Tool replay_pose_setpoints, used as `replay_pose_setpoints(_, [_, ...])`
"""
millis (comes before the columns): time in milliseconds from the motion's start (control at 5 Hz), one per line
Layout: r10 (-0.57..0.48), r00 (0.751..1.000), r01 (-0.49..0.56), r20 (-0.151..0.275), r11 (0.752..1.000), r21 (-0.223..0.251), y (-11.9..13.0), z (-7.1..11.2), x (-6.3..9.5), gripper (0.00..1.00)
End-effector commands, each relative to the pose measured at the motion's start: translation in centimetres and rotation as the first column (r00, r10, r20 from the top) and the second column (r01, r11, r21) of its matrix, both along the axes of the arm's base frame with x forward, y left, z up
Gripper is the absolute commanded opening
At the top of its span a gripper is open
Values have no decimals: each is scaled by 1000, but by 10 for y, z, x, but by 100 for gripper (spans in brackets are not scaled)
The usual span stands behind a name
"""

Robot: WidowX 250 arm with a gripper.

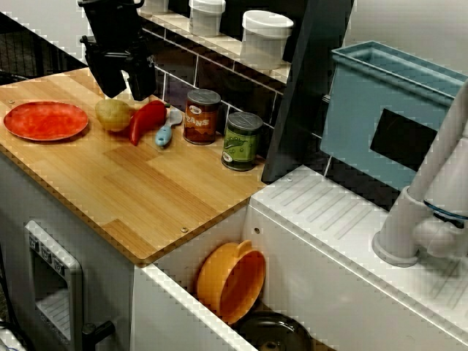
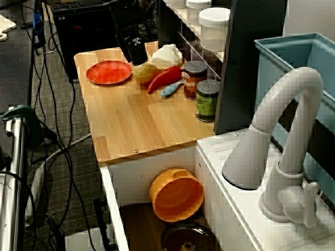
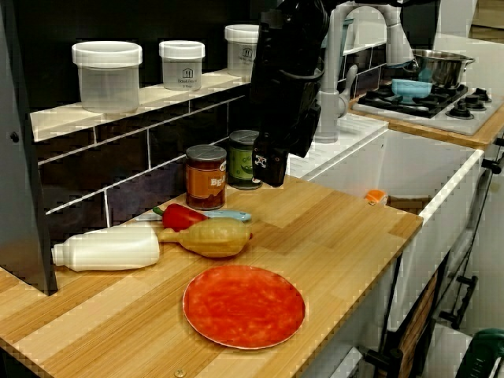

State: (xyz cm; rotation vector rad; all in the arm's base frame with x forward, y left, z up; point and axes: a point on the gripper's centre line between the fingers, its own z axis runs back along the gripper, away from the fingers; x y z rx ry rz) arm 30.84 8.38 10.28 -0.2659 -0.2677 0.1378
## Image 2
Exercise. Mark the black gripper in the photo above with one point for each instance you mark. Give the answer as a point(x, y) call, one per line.
point(125, 23)

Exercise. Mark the red round plate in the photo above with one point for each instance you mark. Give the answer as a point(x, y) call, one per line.
point(108, 72)

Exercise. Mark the white plastic toy container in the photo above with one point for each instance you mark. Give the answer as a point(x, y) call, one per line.
point(166, 56)

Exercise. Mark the black computer tower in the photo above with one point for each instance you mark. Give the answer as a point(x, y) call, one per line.
point(86, 39)

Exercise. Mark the dark tiled backsplash shelf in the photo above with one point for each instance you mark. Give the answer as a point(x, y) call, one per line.
point(167, 21)

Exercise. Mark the red toy chili pepper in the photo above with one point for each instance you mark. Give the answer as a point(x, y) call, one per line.
point(163, 78)

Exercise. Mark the small white lidded jar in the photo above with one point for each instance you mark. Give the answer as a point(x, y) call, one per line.
point(176, 3)

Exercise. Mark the black keyboard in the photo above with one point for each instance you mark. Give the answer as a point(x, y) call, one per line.
point(78, 4)

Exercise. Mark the brown beans toy can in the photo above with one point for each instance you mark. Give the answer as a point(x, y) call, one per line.
point(194, 81)

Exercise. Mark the medium white lidded jar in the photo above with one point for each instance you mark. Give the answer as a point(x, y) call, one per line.
point(199, 8)

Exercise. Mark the large white lidded jar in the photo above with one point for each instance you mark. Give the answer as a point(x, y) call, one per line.
point(213, 28)

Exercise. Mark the green peas toy can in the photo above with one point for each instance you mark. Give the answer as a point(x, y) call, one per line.
point(206, 104)

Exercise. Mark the green clamp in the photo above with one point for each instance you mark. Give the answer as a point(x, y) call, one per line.
point(31, 123)

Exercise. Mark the white cutting board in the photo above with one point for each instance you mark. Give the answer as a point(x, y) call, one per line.
point(6, 26)

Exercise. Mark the dark grey upright panel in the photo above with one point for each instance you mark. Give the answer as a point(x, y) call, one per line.
point(251, 65)

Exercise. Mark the teal plastic bin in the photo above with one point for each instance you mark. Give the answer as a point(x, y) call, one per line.
point(282, 55)

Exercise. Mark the orange toy pot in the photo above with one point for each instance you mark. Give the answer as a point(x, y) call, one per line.
point(178, 198)

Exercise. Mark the grey toy faucet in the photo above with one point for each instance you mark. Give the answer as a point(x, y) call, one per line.
point(288, 86)

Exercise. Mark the white power strip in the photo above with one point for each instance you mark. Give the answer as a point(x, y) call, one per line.
point(35, 188)

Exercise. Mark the dark round pan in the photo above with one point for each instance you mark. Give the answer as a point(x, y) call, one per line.
point(188, 236)

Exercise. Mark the white box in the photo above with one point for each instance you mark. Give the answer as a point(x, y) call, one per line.
point(81, 240)

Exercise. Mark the white toy kitchen unit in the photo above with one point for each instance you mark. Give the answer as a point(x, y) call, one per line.
point(261, 235)

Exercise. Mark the black metal post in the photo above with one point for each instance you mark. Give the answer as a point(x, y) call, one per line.
point(100, 222)

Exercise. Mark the aluminium frame rail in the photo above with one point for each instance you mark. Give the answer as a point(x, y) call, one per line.
point(13, 183)

